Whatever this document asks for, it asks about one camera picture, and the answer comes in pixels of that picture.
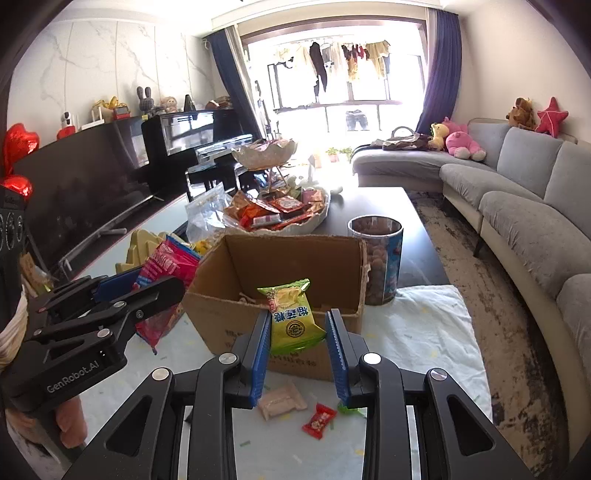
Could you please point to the round can of nuts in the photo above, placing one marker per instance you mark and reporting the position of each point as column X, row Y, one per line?
column 385, row 263

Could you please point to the yellow plush toy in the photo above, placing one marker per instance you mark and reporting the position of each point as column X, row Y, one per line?
column 437, row 134

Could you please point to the grey rabbit figure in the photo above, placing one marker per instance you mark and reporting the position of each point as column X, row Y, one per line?
column 145, row 101

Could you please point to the black curved television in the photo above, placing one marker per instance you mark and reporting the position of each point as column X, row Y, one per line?
column 83, row 184

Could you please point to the green lollipop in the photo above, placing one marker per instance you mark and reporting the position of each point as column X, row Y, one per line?
column 344, row 408

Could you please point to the pink red snack packet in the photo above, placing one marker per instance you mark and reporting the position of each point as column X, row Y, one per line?
column 161, row 270

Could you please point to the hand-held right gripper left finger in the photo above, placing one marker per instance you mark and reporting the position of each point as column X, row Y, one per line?
column 261, row 357

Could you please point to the black metronome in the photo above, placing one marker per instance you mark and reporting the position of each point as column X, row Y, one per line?
column 188, row 104

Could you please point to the light blue table cloth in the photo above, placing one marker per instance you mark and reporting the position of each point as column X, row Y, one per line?
column 429, row 346

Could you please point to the green chip snack packet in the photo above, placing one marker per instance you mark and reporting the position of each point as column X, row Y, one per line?
column 291, row 318

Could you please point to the patterned floor rug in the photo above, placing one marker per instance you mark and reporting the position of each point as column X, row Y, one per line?
column 508, row 369

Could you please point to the small red candy packet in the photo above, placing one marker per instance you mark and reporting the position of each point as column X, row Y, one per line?
column 319, row 421

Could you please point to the pink plush toy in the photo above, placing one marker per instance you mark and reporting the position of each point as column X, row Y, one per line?
column 464, row 141

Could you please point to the dark blue curtain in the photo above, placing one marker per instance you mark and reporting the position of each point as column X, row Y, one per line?
column 441, row 69
column 231, row 83

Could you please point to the potted plants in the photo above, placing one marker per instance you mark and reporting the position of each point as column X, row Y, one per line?
column 339, row 153

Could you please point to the small plush doll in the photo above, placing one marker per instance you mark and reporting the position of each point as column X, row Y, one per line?
column 168, row 104

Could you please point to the clear container with yellow lid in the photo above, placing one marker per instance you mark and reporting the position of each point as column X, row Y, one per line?
column 138, row 249

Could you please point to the red foil balloon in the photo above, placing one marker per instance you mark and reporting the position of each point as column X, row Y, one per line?
column 21, row 145
column 16, row 187

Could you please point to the clear zip plastic bag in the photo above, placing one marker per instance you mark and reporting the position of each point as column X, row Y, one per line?
column 207, row 207

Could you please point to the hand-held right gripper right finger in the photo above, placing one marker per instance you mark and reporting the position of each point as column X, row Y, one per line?
column 339, row 357

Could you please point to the pile of snack packets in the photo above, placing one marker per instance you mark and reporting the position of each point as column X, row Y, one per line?
column 286, row 205

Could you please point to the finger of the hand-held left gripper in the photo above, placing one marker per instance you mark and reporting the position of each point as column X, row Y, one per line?
column 147, row 297
column 115, row 282

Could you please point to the white tiered bowl stand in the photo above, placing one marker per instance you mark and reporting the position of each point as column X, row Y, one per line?
column 263, row 157

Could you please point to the beige snack packet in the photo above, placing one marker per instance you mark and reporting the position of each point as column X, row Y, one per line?
column 281, row 399

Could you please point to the white television cabinet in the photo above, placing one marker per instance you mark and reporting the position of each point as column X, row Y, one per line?
column 152, row 217

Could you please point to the person's left hand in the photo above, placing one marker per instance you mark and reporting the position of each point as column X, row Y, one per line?
column 70, row 417

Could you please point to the brown cardboard box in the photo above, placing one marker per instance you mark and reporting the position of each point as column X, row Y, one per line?
column 221, row 323

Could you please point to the black upright piano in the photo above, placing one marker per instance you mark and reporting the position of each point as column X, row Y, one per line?
column 184, row 134

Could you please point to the yellow toy ornaments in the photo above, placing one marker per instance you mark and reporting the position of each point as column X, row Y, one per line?
column 111, row 108

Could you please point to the hanging laundry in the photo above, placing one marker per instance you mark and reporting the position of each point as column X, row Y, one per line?
column 318, row 64

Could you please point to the bag on sofa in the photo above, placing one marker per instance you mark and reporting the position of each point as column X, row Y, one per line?
column 401, row 141

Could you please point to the white home camera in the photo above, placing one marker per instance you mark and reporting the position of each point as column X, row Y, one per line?
column 69, row 120

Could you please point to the red star plush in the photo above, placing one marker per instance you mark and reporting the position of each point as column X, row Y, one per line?
column 551, row 117

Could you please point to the grey corner sofa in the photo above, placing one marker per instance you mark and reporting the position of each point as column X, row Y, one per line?
column 521, row 161

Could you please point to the brown lion plush toy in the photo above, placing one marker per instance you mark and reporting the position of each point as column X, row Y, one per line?
column 521, row 113

